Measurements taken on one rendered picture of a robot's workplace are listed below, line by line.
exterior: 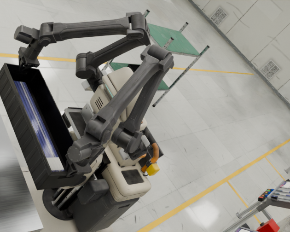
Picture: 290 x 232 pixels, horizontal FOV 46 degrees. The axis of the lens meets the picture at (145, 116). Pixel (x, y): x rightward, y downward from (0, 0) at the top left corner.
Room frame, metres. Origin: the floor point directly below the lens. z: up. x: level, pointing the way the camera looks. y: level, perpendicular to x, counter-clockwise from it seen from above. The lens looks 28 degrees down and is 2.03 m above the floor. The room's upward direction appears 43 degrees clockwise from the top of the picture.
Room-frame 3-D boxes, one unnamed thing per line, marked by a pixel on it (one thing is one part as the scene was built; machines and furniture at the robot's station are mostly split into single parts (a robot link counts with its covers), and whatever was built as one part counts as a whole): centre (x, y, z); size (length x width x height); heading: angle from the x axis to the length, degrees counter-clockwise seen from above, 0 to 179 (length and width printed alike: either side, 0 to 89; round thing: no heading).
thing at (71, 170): (0.97, 0.07, 1.14); 0.07 x 0.07 x 0.09; 60
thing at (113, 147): (1.71, -0.04, 0.87); 0.23 x 0.15 x 0.11; 60
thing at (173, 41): (3.82, 0.36, 0.55); 0.91 x 0.46 x 1.10; 159
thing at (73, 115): (1.36, 0.17, 0.99); 0.28 x 0.16 x 0.22; 60
